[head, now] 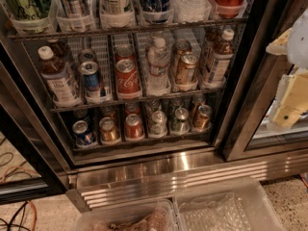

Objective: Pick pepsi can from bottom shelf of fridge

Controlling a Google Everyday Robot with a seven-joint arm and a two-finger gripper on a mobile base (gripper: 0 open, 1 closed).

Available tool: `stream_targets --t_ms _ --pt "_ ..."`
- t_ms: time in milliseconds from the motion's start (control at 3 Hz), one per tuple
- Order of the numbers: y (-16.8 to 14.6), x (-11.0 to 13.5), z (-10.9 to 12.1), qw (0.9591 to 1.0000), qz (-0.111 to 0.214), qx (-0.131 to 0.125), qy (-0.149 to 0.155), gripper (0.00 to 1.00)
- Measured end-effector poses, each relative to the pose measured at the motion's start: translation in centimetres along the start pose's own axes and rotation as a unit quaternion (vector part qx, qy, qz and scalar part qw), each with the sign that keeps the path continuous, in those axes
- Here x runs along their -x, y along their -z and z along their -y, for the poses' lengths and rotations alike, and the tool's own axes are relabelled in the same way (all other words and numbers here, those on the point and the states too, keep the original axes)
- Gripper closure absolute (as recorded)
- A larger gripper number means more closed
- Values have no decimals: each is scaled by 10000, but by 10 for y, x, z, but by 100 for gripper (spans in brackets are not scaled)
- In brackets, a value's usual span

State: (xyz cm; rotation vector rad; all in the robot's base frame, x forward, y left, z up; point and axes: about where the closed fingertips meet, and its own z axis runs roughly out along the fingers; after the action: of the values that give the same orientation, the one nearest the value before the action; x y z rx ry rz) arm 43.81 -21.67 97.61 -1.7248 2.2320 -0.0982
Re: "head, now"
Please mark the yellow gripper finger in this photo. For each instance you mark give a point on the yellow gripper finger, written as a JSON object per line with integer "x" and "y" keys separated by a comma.
{"x": 291, "y": 101}
{"x": 279, "y": 45}

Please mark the blue pepsi can front bottom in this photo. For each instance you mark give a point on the blue pepsi can front bottom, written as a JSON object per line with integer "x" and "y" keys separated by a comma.
{"x": 83, "y": 134}

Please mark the bronze can rear bottom right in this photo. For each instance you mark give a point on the bronze can rear bottom right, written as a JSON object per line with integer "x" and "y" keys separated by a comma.
{"x": 197, "y": 99}

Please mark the bronze can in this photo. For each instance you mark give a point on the bronze can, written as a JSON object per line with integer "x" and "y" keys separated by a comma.
{"x": 202, "y": 118}
{"x": 197, "y": 99}

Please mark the bronze can front bottom right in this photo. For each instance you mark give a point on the bronze can front bottom right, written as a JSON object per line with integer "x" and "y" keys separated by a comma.
{"x": 202, "y": 118}

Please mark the gold can middle front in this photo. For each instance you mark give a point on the gold can middle front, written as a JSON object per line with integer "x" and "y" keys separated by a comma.
{"x": 186, "y": 68}

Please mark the gold can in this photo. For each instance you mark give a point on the gold can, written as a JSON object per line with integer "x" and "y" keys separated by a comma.
{"x": 108, "y": 131}
{"x": 179, "y": 47}
{"x": 186, "y": 68}
{"x": 108, "y": 111}

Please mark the gold can middle rear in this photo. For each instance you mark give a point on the gold can middle rear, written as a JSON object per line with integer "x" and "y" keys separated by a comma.
{"x": 179, "y": 47}

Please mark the clear water bottle top shelf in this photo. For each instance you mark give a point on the clear water bottle top shelf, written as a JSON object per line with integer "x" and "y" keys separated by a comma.
{"x": 191, "y": 10}

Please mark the clear water bottle shelf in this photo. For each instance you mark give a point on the clear water bottle shelf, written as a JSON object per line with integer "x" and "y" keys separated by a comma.
{"x": 158, "y": 57}
{"x": 191, "y": 10}

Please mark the clear water bottle middle shelf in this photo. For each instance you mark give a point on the clear water bottle middle shelf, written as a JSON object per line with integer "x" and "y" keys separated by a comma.
{"x": 158, "y": 57}

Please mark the silver green can front bottom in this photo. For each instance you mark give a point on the silver green can front bottom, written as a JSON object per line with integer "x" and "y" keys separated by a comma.
{"x": 158, "y": 125}

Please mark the silver green can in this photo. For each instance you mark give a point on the silver green can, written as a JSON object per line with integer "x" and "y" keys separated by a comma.
{"x": 158, "y": 125}
{"x": 152, "y": 106}

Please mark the silver green can rear bottom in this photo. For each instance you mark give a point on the silver green can rear bottom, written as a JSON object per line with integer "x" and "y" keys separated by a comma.
{"x": 152, "y": 106}

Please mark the red coca-cola can middle rear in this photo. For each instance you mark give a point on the red coca-cola can middle rear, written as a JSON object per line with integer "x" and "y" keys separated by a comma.
{"x": 124, "y": 52}

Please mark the red coca-cola can middle front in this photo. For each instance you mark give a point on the red coca-cola can middle front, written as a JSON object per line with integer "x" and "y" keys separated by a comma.
{"x": 127, "y": 79}

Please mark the red coke can rear bottom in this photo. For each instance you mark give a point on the red coke can rear bottom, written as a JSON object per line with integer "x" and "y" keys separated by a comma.
{"x": 132, "y": 108}

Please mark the red coke can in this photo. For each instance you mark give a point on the red coke can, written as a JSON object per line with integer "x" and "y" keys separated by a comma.
{"x": 132, "y": 108}
{"x": 133, "y": 127}

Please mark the red coke can front bottom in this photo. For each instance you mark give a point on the red coke can front bottom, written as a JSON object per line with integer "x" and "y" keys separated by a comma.
{"x": 133, "y": 127}

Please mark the steel fridge bottom grille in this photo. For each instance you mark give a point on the steel fridge bottom grille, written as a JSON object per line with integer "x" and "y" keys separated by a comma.
{"x": 110, "y": 185}

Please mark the gold can rear bottom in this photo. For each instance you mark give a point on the gold can rear bottom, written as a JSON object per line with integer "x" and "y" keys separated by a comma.
{"x": 108, "y": 111}

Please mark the gold can front bottom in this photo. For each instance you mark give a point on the gold can front bottom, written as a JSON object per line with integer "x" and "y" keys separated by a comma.
{"x": 108, "y": 131}

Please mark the blue pepsi can middle shelf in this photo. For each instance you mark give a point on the blue pepsi can middle shelf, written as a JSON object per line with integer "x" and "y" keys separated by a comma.
{"x": 93, "y": 82}

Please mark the rear pepsi can middle shelf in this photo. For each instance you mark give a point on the rear pepsi can middle shelf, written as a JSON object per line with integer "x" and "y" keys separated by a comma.
{"x": 87, "y": 55}

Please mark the blue pepsi can rear bottom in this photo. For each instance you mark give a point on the blue pepsi can rear bottom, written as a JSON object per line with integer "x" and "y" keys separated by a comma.
{"x": 82, "y": 115}

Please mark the silver can top shelf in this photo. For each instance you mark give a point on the silver can top shelf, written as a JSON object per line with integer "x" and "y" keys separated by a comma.
{"x": 75, "y": 8}

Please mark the green bottle top shelf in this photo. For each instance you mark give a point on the green bottle top shelf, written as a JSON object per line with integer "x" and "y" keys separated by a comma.
{"x": 31, "y": 16}

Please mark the tea bottle front right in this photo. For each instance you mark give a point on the tea bottle front right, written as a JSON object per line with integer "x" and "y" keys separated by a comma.
{"x": 219, "y": 57}

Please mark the tea bottle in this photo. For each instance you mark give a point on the tea bottle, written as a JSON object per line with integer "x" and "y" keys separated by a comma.
{"x": 59, "y": 79}
{"x": 211, "y": 36}
{"x": 219, "y": 57}
{"x": 61, "y": 49}

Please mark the tea bottle rear right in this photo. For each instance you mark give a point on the tea bottle rear right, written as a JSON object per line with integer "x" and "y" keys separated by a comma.
{"x": 211, "y": 36}

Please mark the right clear plastic bin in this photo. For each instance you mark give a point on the right clear plastic bin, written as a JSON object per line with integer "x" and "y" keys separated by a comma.
{"x": 232, "y": 205}

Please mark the clear plastic bin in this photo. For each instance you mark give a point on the clear plastic bin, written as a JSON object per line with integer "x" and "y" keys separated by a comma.
{"x": 232, "y": 205}
{"x": 155, "y": 215}

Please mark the left clear plastic bin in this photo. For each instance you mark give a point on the left clear plastic bin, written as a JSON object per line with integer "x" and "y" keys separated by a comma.
{"x": 155, "y": 215}

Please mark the tea bottle rear left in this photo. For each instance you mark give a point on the tea bottle rear left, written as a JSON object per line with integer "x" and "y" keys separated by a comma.
{"x": 61, "y": 49}

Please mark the tea bottle front left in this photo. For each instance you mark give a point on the tea bottle front left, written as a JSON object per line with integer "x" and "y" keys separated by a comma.
{"x": 59, "y": 79}

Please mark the right fridge door frame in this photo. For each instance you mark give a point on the right fridge door frame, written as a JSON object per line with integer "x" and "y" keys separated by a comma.
{"x": 258, "y": 81}

